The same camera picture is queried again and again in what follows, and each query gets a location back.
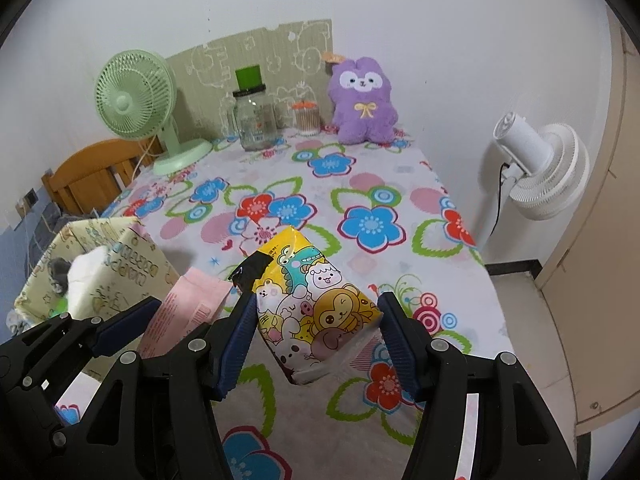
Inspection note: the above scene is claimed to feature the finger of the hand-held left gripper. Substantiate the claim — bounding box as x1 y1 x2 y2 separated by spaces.
0 296 159 411
0 410 84 480

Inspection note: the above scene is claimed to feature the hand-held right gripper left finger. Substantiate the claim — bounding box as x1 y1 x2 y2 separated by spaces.
75 291 259 480

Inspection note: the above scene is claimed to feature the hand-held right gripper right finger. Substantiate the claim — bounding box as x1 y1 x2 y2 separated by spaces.
376 291 576 480

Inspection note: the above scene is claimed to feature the yellow printed fabric storage box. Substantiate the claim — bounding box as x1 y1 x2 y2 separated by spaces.
7 216 180 381

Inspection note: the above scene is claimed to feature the pink towel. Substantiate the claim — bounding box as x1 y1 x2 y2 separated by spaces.
137 267 232 361

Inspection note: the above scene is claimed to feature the white towel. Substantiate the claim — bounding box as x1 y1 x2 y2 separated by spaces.
66 247 118 317

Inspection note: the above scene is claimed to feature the yellow cartoon tissue pack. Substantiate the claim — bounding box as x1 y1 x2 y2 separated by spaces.
229 225 385 386

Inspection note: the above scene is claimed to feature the wooden chair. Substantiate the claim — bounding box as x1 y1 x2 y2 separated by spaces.
42 137 166 218

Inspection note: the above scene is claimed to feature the floral tablecloth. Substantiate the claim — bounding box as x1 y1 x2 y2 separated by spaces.
50 125 501 480

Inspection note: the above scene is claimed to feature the glass jar with black lid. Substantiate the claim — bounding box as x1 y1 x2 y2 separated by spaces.
227 87 278 152

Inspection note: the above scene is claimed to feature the green desk fan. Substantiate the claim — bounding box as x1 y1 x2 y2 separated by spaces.
95 50 213 177

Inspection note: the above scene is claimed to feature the cotton swab container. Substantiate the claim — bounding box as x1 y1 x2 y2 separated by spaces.
292 101 321 136

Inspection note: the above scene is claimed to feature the white standing fan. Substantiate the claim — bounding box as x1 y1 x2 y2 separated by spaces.
477 112 591 256

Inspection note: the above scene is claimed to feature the purple plush toy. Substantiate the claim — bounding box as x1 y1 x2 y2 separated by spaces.
327 57 399 145

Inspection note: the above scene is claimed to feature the beige door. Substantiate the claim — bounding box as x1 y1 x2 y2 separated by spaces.
537 5 640 436

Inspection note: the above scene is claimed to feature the green box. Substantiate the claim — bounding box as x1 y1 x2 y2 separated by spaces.
235 64 266 92

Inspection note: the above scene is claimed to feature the green printed cardboard panel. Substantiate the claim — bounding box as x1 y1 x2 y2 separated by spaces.
165 19 333 143

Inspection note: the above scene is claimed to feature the beige fan cord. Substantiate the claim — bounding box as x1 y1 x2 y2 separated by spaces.
131 137 157 182

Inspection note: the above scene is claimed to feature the black fan cable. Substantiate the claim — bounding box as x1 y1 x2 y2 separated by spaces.
491 162 512 237

